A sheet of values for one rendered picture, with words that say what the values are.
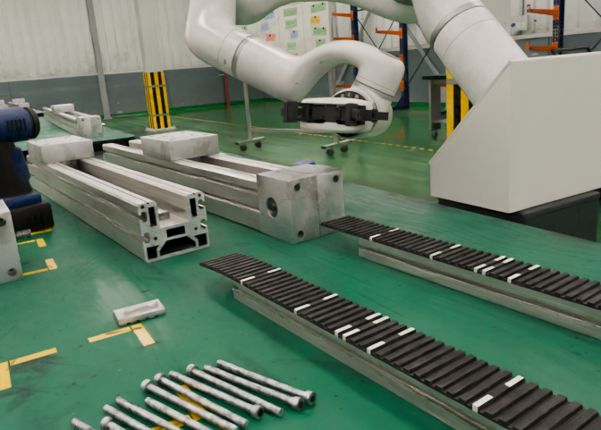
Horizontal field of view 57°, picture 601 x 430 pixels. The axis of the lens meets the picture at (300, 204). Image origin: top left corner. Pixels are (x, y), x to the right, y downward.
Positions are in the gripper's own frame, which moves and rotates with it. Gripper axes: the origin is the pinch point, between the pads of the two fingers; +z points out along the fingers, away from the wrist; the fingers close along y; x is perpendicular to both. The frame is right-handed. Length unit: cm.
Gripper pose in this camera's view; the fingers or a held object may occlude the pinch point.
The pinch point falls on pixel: (317, 113)
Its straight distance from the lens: 79.4
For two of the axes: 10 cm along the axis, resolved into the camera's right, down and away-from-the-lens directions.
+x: 0.5, -9.8, -1.7
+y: -9.3, -1.0, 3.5
